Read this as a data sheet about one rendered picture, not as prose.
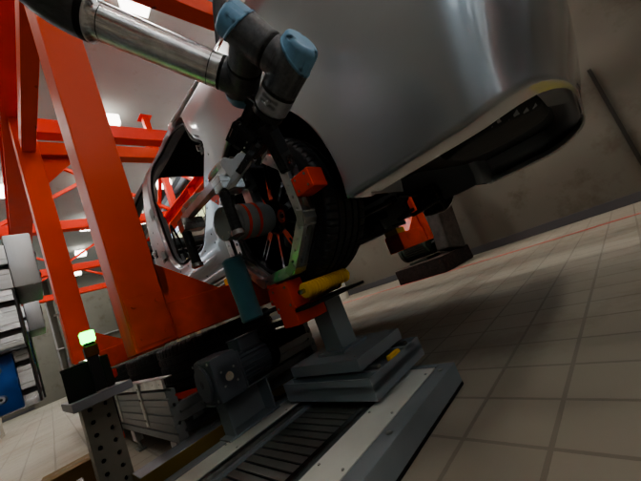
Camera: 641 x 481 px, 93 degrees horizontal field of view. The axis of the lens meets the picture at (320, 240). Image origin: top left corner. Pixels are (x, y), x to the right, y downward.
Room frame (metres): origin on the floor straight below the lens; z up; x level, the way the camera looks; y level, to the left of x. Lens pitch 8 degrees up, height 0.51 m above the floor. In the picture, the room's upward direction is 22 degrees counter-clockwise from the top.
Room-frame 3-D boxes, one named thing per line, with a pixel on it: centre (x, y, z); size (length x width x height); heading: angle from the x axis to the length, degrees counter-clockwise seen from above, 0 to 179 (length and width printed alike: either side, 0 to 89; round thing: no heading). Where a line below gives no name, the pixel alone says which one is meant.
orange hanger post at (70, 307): (2.60, 2.25, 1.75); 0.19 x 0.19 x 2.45; 47
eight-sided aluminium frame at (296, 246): (1.23, 0.20, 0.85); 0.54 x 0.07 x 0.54; 47
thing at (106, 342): (2.86, 2.01, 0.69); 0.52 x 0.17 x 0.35; 137
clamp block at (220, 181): (0.97, 0.21, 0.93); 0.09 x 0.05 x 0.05; 137
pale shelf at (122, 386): (1.19, 1.02, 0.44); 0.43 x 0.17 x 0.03; 47
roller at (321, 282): (1.22, 0.04, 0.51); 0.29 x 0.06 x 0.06; 137
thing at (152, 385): (2.18, 1.72, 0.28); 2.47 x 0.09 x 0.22; 47
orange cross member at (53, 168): (3.62, 1.31, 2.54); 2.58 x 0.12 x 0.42; 137
